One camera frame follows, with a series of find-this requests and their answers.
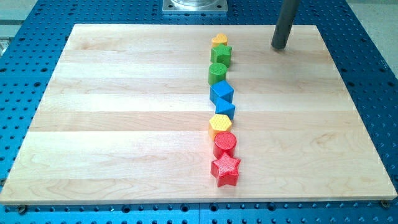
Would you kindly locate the yellow hexagon block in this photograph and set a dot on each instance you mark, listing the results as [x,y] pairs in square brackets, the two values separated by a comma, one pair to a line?
[218,123]

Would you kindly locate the yellow heart block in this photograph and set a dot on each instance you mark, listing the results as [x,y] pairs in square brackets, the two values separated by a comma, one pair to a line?
[219,39]

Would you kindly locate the blue triangle block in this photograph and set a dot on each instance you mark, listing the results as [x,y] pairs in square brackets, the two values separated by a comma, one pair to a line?
[224,107]

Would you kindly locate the blue cube block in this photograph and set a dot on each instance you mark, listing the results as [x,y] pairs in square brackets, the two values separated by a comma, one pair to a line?
[221,90]

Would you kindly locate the red cylinder block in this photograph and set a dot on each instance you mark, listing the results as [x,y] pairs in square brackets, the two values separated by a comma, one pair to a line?
[224,142]

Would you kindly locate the green cylinder block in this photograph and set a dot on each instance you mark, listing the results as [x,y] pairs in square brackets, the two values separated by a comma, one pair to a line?
[216,73]

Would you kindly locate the green star block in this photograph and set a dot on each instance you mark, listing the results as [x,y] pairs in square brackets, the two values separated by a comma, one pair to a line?
[221,54]

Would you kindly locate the red star block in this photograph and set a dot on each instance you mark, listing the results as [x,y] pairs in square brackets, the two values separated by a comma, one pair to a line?
[225,170]

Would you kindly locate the wooden board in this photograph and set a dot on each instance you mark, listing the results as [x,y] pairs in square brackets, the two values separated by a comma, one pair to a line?
[125,119]

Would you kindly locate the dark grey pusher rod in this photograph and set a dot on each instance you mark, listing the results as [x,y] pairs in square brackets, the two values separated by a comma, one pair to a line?
[284,24]

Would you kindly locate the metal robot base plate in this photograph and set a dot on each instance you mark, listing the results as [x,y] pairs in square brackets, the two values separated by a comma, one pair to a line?
[195,5]

